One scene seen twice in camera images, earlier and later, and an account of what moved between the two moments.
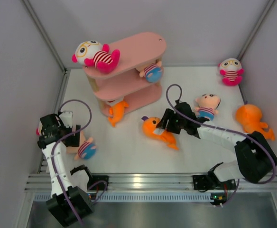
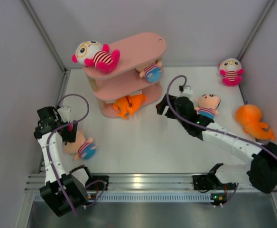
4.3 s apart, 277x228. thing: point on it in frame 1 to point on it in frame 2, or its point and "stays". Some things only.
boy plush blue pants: x=207 y=103 stays
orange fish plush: x=149 y=126 to x=135 y=101
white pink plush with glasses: x=231 y=69 stays
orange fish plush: x=249 y=116 stays
